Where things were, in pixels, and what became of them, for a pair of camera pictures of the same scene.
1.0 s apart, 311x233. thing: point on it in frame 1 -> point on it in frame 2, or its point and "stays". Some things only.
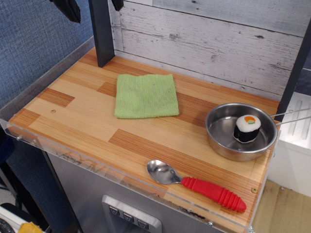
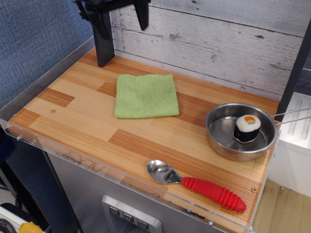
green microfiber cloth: (147, 95) stays
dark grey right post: (292, 85) stays
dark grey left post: (103, 31) stays
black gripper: (69, 8) -> (95, 9)
